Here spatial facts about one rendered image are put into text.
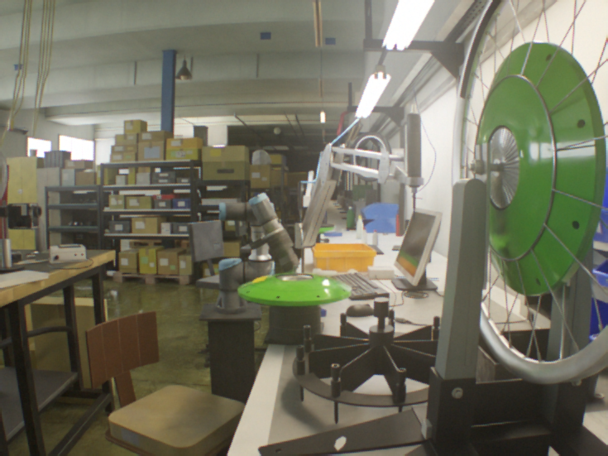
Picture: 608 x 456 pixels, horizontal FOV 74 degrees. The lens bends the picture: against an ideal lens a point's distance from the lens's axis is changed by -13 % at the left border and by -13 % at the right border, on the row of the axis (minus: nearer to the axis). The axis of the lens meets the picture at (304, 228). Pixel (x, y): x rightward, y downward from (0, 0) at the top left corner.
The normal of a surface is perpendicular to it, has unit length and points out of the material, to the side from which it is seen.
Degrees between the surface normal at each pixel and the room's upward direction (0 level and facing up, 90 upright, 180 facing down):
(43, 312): 90
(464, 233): 90
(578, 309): 90
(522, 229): 99
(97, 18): 90
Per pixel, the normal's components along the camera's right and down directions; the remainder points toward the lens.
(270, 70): -0.04, 0.08
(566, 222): -0.91, 0.21
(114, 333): 0.94, 0.03
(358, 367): 0.80, 0.05
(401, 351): -0.73, 0.11
